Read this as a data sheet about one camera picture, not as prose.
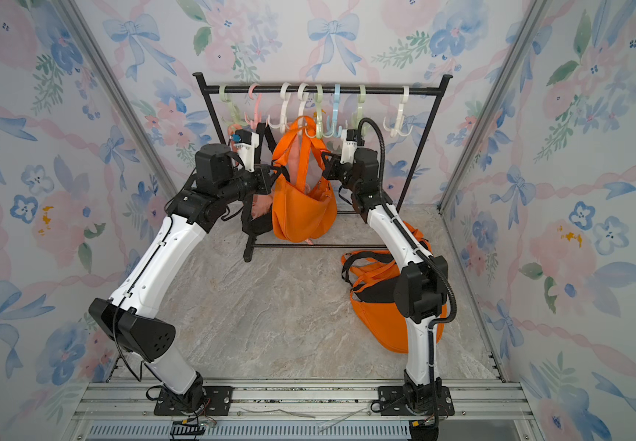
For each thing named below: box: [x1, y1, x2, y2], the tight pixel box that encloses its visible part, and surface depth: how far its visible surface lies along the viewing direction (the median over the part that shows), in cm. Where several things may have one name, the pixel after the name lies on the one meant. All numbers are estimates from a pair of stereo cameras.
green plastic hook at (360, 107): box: [357, 84, 369, 134], surface depth 70 cm
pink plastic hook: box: [244, 83, 262, 131], surface depth 76 cm
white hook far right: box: [383, 85, 414, 138], surface depth 75 cm
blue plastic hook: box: [326, 83, 343, 139], surface depth 75 cm
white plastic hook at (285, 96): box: [267, 82, 292, 134], surface depth 75 cm
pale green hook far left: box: [219, 84, 249, 126], surface depth 76 cm
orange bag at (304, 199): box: [271, 115, 339, 244], surface depth 77 cm
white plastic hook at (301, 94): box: [293, 82, 309, 136], surface depth 71 cm
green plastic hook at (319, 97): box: [304, 83, 324, 139], surface depth 73 cm
